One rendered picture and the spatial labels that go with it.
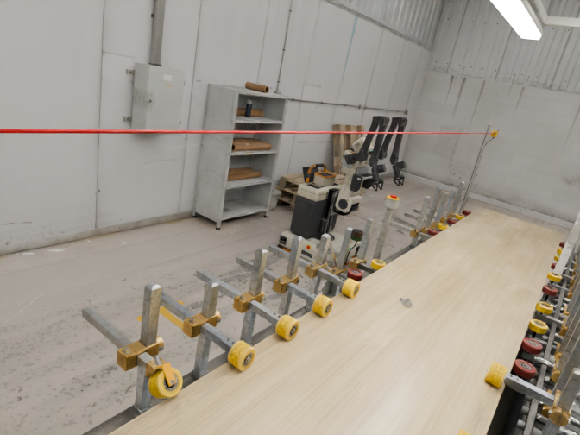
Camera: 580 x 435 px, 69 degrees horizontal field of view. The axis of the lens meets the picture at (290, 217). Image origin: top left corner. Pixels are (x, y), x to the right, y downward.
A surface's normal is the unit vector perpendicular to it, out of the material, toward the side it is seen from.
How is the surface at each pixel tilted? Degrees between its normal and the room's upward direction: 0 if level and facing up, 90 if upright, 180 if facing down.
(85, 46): 90
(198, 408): 0
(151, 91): 90
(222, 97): 90
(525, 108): 90
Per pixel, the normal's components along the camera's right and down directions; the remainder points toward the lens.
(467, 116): -0.59, 0.16
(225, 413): 0.18, -0.93
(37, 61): 0.79, 0.33
